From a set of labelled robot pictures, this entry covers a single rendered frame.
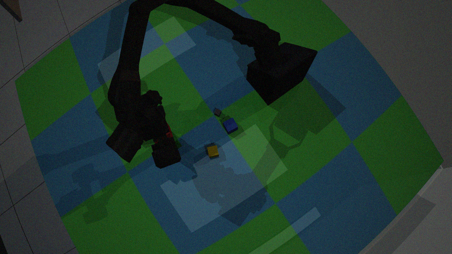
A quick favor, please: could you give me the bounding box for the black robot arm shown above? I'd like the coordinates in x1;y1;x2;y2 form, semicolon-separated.
106;0;287;163

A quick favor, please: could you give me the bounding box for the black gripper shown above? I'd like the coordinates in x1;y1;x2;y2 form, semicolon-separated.
140;102;181;169

